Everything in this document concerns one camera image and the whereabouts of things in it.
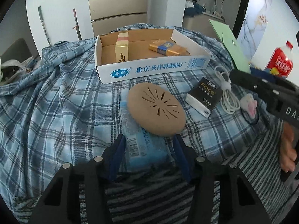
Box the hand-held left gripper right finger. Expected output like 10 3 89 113
174 134 271 224

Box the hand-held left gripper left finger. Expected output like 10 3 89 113
29 134 127 224

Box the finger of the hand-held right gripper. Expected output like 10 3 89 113
262 75 296 91
229 70 278 109

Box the pink and white plush charm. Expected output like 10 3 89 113
240 94 260 125

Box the blue tissue pack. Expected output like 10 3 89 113
119 100 170 168

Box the white cable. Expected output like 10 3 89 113
214 66 241 115

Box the green notebook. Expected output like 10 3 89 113
209 19 251 73

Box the small black box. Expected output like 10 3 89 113
186 77 223 118

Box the tan round perforated disc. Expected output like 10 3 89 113
127 83 187 136

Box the gold blue cigarette pack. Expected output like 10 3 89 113
149 39 191 57

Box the white cardboard box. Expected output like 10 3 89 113
95 28 212 84

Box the red gold cigarette pack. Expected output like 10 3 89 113
114 33 130 64

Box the person's right hand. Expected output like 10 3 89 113
279 122 299 173

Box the small blue carton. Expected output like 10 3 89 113
249 66 277 81

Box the red label drink bottle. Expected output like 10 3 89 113
264 40 294 79

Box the marble pattern panel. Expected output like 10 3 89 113
236 0 282 60

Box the blue plaid shirt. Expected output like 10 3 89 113
0 23 284 217

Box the grey striped cloth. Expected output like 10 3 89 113
78 126 295 224

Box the beige vanity cabinet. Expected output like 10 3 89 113
182 11 230 32

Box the dark blue cloth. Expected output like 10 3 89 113
184 5 207 17

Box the brown pole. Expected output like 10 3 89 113
72 8 82 41

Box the dark grey chair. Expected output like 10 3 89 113
0 38 39 63

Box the gold refrigerator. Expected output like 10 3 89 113
87 0 150 38

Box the grey mop pole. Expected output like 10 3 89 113
38 5 51 46

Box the black door frame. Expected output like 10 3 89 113
231 0 252 36

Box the grey strap bag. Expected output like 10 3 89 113
0 57 33 85

